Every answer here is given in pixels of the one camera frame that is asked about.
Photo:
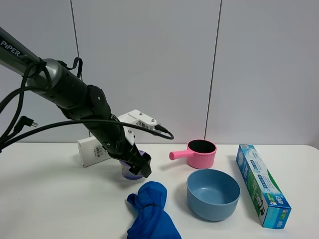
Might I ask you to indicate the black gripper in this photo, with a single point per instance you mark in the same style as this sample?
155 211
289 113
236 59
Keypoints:
112 138

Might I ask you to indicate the purple air freshener jar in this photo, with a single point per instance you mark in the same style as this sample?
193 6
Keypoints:
127 174

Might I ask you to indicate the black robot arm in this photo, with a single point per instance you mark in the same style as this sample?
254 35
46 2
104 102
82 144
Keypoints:
80 103

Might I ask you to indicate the white cardboard box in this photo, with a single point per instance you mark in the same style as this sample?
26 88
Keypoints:
91 151

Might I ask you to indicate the blue knotted cloth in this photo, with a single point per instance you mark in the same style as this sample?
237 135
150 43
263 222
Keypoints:
152 221

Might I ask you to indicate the pink toy saucepan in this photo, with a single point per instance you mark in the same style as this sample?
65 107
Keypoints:
200 154

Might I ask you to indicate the blue bowl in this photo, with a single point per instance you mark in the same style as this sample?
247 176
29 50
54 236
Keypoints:
212 194

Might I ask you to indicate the blue green toothpaste box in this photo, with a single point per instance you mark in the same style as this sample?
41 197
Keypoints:
269 202

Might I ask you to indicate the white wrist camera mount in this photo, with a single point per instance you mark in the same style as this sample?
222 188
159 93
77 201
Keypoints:
138 118

